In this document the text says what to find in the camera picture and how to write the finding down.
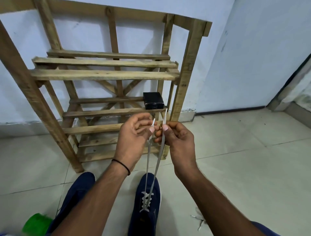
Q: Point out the wooden slatted rack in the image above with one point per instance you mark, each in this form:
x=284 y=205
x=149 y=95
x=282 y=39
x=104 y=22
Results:
x=104 y=74

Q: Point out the grey door frame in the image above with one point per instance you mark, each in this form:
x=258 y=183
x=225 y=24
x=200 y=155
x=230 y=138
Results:
x=289 y=92

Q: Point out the navy blue sneaker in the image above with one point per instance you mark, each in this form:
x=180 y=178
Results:
x=145 y=218

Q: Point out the small black box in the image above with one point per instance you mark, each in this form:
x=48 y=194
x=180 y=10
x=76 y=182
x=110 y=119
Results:
x=152 y=99

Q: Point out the person's right thumb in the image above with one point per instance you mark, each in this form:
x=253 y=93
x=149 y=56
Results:
x=171 y=126

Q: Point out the loose white shoelace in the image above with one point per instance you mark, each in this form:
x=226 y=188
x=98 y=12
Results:
x=200 y=220

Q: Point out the green plastic object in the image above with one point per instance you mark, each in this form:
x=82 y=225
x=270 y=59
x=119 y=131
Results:
x=36 y=225

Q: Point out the black wristband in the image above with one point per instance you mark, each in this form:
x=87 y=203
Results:
x=122 y=164

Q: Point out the person's left thumb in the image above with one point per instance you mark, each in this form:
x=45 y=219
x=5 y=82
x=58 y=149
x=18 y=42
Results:
x=145 y=127

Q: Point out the person's right hand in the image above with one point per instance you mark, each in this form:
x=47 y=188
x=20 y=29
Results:
x=182 y=150

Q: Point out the person's right forearm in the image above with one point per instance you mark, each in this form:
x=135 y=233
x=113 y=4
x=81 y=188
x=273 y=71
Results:
x=213 y=204

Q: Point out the white shoelace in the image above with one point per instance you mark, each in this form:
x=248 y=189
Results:
x=158 y=167
x=200 y=220

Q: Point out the person's left forearm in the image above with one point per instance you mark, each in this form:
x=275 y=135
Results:
x=97 y=199

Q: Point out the person's left hand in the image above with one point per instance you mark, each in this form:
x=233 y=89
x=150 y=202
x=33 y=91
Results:
x=128 y=141

